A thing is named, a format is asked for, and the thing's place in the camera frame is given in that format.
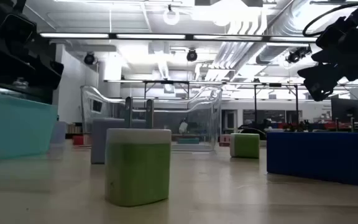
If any teal plastic bar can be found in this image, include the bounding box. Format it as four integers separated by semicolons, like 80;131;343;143
177;137;200;145

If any black workstation frame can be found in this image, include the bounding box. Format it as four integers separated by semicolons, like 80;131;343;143
104;79;192;101
222;81;304;131

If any clear plastic bin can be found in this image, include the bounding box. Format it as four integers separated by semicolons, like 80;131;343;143
80;84;223;152

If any teal translucent tray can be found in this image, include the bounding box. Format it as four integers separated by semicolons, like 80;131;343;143
0;90;58;160

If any round ceiling lamp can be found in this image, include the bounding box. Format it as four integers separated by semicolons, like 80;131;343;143
162;4;181;26

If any right gripper cable loop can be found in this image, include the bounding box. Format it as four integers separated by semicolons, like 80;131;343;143
302;2;358;37

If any LED light strip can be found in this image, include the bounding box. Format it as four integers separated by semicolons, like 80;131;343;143
116;34;186;40
193;35;263;41
270;36;318;43
40;33;109;39

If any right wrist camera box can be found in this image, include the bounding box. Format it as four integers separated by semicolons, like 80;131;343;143
315;16;356;48

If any black ceiling spotlight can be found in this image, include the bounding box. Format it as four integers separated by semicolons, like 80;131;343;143
286;45;313;65
186;48;198;62
83;52;96;66

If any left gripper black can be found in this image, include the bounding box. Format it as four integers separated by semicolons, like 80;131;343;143
0;18;65;91

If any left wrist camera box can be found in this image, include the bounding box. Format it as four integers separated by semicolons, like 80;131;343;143
0;11;39;45

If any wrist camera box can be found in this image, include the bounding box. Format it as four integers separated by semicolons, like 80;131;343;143
315;16;356;48
0;11;39;45

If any black office chair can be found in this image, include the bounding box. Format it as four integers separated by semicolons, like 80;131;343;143
237;124;267;141

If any black computer monitor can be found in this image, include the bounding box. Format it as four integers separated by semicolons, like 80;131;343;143
331;98;358;124

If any blue plastic bar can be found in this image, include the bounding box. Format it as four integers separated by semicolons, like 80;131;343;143
265;131;358;187

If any shelf with books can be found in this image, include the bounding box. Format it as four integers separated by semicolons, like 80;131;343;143
66;122;83;135

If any silver ventilation duct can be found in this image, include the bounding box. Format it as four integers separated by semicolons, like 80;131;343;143
253;0;329;65

